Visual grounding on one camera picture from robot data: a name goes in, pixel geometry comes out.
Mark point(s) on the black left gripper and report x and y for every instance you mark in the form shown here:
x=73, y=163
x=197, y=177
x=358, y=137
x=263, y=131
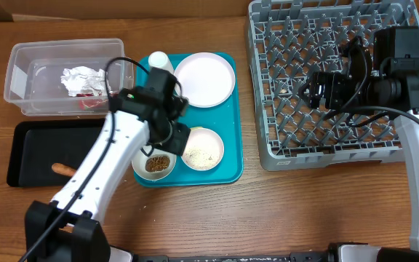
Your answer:
x=177, y=140

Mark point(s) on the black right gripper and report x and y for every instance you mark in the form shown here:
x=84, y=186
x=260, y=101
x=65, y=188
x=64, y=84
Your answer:
x=332, y=81

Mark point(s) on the white small bowl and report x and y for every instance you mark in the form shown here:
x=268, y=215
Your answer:
x=139, y=160

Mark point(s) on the brown food piece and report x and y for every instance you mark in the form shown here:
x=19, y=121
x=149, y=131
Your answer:
x=157, y=163

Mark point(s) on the red foil wrapper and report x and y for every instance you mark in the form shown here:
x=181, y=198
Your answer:
x=87, y=104

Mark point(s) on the foil sheet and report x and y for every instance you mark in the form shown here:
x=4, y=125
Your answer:
x=82, y=80

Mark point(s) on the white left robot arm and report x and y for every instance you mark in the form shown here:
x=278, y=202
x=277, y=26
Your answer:
x=69, y=228

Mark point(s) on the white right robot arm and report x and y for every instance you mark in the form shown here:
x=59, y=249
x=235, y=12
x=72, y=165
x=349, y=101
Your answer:
x=381, y=82

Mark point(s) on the grey dishwasher rack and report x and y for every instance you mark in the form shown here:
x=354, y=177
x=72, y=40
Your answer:
x=311, y=62

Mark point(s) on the teal serving tray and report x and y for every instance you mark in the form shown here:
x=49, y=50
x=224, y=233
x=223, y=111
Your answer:
x=223, y=119

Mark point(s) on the white round plate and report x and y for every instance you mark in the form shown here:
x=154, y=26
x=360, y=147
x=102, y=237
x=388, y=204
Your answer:
x=207, y=79

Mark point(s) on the white paper cup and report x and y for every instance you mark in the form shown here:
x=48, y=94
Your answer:
x=159, y=59

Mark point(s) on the black tray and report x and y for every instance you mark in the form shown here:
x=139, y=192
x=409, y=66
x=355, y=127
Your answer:
x=37, y=145

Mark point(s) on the clear plastic bin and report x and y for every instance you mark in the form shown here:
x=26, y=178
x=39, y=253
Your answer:
x=34, y=69

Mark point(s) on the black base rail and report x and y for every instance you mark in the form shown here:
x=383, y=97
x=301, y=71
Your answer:
x=310, y=256

